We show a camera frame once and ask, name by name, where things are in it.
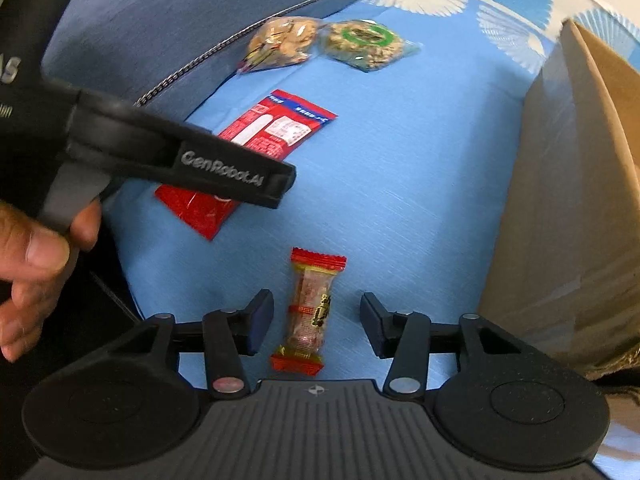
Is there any small red-ended candy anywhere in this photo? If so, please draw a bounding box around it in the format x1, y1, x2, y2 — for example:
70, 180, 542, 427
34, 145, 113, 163
270, 247, 348, 376

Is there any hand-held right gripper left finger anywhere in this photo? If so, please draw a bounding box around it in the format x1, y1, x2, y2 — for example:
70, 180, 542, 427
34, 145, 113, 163
107, 288, 276, 402

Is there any cardboard box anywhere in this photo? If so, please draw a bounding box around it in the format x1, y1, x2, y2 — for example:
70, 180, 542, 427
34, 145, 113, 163
477, 17, 640, 382

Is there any blue patterned sheet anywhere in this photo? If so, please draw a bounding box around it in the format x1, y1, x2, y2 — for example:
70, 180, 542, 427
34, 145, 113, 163
102, 0, 640, 471

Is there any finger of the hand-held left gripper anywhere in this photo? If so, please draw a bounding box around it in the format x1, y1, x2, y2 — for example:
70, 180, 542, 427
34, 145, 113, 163
260, 159, 299, 211

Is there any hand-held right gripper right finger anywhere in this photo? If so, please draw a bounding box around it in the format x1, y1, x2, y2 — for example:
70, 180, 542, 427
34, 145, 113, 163
360, 291, 531, 402

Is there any clear bag of cookies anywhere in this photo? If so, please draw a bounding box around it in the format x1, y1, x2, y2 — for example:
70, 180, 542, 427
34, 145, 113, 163
236, 16, 326, 77

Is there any blue sofa backrest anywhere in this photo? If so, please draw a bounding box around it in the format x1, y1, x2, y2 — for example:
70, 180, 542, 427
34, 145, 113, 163
42, 0, 382, 128

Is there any person's left hand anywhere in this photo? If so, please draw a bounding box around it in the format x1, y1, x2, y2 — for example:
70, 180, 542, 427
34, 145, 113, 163
0, 200, 104, 364

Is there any red and white snack packet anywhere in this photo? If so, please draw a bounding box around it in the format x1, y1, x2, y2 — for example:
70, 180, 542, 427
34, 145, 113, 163
154, 89, 337, 241

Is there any clear bag of nut brittle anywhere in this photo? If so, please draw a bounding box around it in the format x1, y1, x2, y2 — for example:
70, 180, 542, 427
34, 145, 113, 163
317, 19, 421, 73

